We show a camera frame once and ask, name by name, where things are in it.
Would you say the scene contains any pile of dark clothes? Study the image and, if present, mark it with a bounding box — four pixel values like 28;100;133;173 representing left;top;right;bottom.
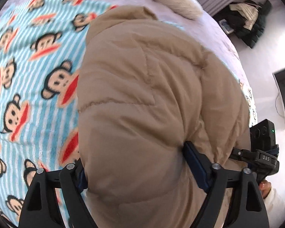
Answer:
213;0;272;48

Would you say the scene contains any blue striped monkey blanket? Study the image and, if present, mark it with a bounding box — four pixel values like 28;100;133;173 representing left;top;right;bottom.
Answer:
0;0;259;228

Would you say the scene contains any white sleeved right forearm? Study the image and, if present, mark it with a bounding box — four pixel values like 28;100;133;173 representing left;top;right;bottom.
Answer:
264;188;285;228

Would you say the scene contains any person right hand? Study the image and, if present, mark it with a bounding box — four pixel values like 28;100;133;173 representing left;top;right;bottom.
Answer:
259;180;272;199

